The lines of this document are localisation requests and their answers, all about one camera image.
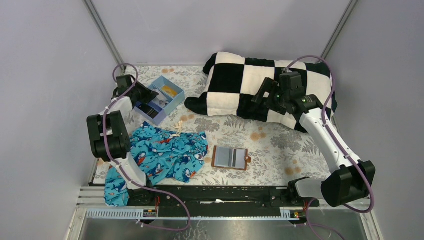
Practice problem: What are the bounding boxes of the brown leather card holder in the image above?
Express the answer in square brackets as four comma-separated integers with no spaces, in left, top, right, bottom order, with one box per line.
[211,146,252,171]

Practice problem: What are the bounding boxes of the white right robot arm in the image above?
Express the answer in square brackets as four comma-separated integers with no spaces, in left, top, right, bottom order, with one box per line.
[252,72,376,213]

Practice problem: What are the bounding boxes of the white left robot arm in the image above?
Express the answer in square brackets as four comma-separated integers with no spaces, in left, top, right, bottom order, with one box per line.
[86,75,158,190]

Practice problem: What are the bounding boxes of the silver card in box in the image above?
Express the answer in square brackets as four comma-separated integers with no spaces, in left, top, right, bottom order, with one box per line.
[154,96,169,109]

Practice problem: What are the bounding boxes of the black card in box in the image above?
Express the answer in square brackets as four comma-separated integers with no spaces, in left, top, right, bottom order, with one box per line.
[138,104,159,119]

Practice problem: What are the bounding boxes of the gold card in box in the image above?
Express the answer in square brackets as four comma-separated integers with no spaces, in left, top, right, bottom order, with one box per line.
[161,85,178,98]

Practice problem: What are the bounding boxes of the blue three-compartment organizer box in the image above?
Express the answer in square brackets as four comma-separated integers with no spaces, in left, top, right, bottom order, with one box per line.
[134,76,185,126]

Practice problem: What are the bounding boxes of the black white checkered pillow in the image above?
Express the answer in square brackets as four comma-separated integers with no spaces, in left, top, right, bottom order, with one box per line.
[184,51,331,133]

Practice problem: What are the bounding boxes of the floral patterned table cloth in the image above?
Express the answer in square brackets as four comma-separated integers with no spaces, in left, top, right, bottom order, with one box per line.
[93,65,333,187]

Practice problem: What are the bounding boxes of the blue shark print shorts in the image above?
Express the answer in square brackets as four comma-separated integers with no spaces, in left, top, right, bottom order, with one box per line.
[104,121,210,208]

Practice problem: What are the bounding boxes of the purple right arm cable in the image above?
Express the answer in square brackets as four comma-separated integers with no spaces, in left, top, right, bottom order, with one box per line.
[283,55,376,240]

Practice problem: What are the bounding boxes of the perforated metal cable tray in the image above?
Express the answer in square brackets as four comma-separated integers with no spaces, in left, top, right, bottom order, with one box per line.
[86,206,303,221]

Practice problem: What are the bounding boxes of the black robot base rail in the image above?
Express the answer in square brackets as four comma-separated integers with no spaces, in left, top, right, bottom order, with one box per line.
[127,185,310,213]

